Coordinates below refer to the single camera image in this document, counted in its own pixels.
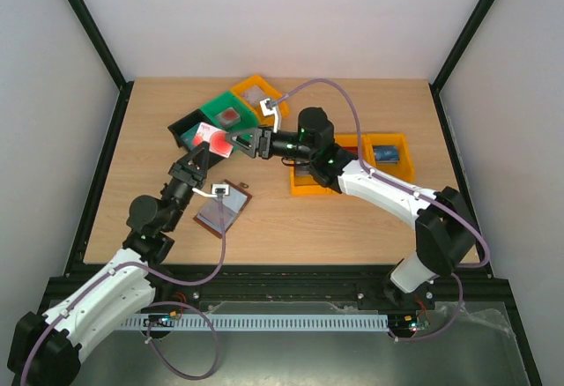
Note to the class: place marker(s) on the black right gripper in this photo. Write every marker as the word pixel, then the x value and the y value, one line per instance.
pixel 263 144

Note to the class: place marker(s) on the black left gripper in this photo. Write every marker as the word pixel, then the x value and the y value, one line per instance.
pixel 183 166

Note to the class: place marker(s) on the red white credit card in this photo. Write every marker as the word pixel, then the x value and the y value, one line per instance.
pixel 214 137

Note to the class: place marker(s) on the brown leather card holder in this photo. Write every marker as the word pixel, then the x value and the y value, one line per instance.
pixel 218 215

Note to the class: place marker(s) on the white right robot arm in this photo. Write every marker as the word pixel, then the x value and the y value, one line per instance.
pixel 444 232

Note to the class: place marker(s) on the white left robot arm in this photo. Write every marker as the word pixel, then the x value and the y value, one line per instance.
pixel 49 348

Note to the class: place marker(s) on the red white card stack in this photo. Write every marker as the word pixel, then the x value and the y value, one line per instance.
pixel 228 118

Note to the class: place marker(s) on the blue card stack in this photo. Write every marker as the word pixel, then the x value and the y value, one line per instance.
pixel 386 155

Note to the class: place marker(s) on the green bin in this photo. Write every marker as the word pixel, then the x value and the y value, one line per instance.
pixel 227 100

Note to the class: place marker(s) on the black bin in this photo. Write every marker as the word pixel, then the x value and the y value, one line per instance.
pixel 184 130

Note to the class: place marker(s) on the yellow bin left group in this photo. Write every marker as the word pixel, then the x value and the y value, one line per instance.
pixel 256 80

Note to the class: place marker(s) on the yellow bin near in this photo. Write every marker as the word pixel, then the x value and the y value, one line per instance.
pixel 302 183

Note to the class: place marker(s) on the yellow bin middle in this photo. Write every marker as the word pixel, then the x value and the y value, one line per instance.
pixel 350 143

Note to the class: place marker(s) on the yellow bin far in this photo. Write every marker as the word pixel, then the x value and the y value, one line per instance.
pixel 405 169

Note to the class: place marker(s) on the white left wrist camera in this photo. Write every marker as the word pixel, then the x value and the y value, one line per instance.
pixel 217 190

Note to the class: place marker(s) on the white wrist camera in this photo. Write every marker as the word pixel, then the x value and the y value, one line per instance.
pixel 217 190
pixel 269 107

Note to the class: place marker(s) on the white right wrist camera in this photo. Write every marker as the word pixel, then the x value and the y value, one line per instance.
pixel 269 107

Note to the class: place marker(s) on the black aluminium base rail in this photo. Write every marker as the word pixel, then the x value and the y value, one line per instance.
pixel 366 286

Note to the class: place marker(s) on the black frame post left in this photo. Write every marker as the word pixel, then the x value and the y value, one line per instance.
pixel 95 36

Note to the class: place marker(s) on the black frame post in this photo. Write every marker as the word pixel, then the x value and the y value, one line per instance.
pixel 95 36
pixel 462 42

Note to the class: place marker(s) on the white slotted cable duct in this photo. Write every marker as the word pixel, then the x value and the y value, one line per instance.
pixel 270 323

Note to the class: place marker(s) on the black frame post right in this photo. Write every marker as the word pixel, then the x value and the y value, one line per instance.
pixel 462 42

